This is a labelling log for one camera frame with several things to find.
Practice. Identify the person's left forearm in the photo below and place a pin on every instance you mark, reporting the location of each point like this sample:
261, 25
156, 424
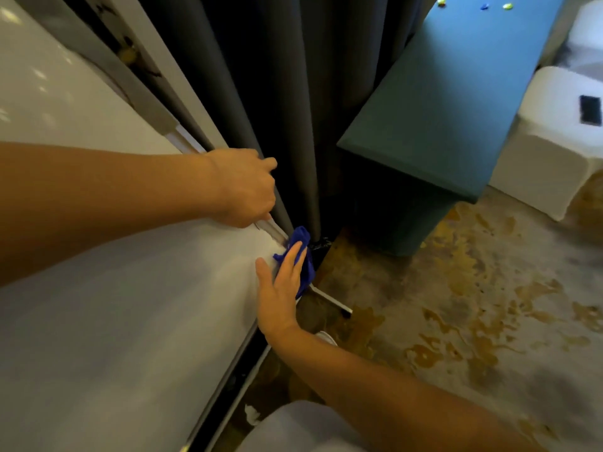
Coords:
103, 202

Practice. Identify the person's left fingers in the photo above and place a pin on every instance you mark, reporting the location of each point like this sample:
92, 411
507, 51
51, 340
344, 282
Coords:
267, 190

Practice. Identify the person's right forearm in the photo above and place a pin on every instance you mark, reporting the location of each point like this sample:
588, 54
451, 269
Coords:
391, 400

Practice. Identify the person's right middle finger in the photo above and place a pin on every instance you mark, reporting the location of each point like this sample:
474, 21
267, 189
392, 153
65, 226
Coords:
301, 263

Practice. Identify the person's right thumb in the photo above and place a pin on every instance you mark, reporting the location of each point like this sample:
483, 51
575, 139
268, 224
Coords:
264, 277

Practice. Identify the teal cloth-covered table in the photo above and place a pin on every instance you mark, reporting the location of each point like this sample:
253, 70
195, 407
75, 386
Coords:
452, 103

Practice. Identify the person's grey trousers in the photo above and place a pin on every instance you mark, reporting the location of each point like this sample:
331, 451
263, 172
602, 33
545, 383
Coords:
301, 430

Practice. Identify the person's white shoe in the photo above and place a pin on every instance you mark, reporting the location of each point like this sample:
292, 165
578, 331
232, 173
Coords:
327, 337

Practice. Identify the blue cleaning cloth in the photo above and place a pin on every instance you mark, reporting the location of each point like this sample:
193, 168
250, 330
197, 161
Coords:
301, 237

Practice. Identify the white covered chair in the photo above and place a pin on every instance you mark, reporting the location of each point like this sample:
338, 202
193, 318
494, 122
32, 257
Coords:
586, 37
546, 150

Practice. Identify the black phone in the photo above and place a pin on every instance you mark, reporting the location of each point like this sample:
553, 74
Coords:
590, 110

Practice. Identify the large white whiteboard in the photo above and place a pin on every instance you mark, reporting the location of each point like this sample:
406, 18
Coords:
117, 324

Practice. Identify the white whiteboard stand leg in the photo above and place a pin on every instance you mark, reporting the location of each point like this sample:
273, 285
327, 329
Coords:
332, 300

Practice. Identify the dark grey curtain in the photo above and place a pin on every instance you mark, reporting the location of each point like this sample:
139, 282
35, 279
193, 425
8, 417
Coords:
292, 89

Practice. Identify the person's right hand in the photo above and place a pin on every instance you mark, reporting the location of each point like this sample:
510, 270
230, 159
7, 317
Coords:
277, 305

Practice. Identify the person's left hand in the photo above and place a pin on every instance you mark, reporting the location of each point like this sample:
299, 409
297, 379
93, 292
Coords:
238, 188

